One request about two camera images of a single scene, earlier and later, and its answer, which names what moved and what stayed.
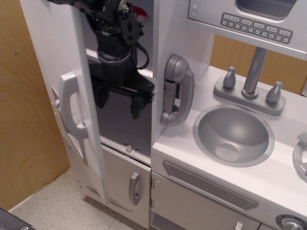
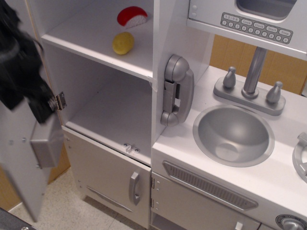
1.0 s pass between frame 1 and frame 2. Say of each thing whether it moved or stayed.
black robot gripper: moved
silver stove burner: stayed
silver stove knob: stayed
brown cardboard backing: stayed
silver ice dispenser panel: moved
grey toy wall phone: stayed
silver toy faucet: stayed
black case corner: stayed
